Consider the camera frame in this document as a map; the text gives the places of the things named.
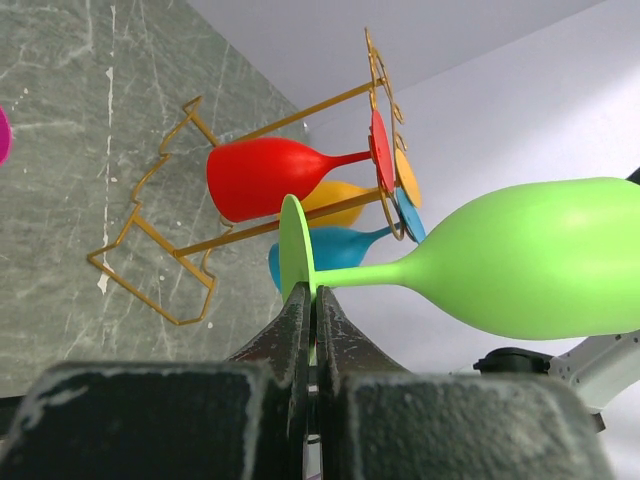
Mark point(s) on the orange plastic wine glass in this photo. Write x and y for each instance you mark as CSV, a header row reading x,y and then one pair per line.
x,y
337,203

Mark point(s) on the red plastic wine glass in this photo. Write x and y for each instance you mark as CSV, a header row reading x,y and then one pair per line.
x,y
249,179

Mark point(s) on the gold wire wine glass rack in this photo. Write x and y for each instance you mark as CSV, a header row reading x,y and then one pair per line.
x,y
193,259

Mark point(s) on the pink plastic wine glass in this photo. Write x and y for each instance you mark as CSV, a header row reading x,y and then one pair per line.
x,y
6,137

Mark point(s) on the blue plastic wine glass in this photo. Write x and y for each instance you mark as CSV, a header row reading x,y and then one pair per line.
x,y
330,248

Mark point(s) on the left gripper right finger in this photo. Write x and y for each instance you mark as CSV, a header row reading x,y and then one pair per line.
x,y
379,421

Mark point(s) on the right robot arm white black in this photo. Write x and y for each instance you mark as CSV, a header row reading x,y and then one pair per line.
x,y
598,369

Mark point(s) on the green plastic wine glass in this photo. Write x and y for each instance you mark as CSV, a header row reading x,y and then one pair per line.
x,y
539,261

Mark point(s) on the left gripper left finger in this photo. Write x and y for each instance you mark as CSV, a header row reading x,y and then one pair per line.
x,y
241,418

